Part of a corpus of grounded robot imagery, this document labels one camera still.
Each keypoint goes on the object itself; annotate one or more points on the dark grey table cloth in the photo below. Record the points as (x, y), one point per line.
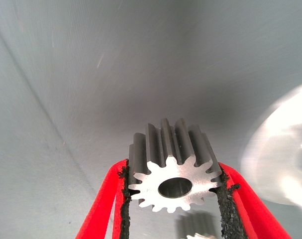
(116, 62)

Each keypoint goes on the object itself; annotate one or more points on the small steel planetary gear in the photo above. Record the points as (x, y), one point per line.
(150, 184)
(190, 221)

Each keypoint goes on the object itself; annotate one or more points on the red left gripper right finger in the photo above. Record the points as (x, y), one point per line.
(242, 211)

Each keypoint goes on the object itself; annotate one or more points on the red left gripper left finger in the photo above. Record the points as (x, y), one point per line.
(101, 206)

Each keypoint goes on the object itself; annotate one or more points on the round metal carrier plate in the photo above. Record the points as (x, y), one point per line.
(277, 149)

